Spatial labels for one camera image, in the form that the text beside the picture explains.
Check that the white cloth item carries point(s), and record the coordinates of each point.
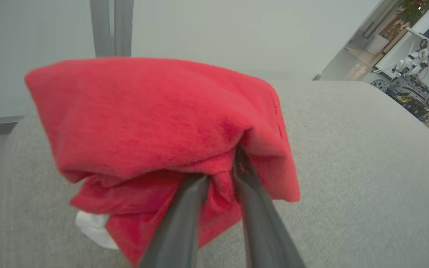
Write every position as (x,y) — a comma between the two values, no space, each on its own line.
(94,229)

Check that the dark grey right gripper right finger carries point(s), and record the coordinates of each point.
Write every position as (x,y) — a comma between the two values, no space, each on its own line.
(263,223)

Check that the light grey fabric sofa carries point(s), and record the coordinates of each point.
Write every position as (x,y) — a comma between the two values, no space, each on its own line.
(356,178)

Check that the red fleece garment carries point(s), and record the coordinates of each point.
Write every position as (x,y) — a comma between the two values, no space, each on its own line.
(155,126)

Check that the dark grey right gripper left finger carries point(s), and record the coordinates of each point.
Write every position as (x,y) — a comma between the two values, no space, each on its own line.
(179,230)

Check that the white humanoid robot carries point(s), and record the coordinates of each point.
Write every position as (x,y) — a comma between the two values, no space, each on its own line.
(419,70)

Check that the grey metal wall post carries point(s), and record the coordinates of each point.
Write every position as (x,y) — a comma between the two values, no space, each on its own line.
(111,28)

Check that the green potted plant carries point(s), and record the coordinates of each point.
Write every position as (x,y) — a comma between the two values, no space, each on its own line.
(415,9)

